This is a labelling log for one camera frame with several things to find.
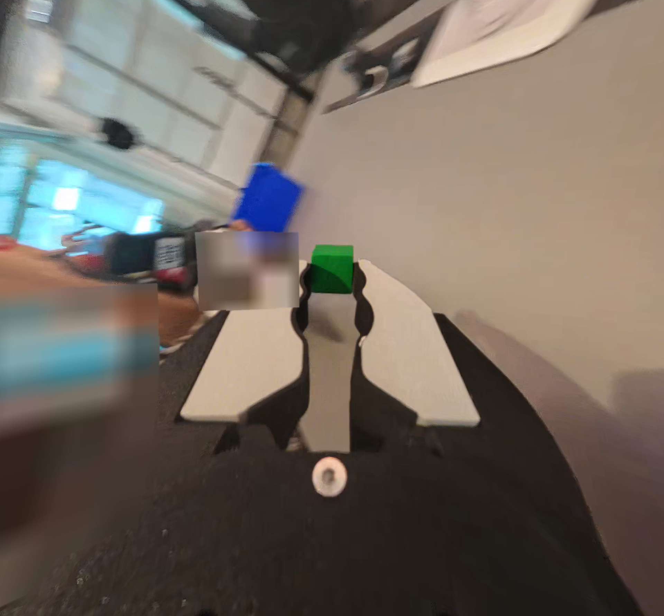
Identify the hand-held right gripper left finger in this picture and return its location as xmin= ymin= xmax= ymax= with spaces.
xmin=180 ymin=260 xmax=312 ymax=422

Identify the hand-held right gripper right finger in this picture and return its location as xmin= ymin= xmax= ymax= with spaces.
xmin=351 ymin=259 xmax=481 ymax=427

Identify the green wooden cube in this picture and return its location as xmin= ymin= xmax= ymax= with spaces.
xmin=310 ymin=244 xmax=355 ymax=295

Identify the blue plastic bin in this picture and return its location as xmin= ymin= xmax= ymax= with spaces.
xmin=231 ymin=162 xmax=306 ymax=233

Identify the black studio light on tripod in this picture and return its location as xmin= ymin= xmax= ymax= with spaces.
xmin=99 ymin=117 xmax=142 ymax=151

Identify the black desk mat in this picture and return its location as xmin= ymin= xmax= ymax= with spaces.
xmin=322 ymin=0 xmax=664 ymax=115

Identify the instruction sign on white stand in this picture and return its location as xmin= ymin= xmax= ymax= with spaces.
xmin=306 ymin=0 xmax=631 ymax=89

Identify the white cable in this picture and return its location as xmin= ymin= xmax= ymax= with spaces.
xmin=360 ymin=66 xmax=390 ymax=98

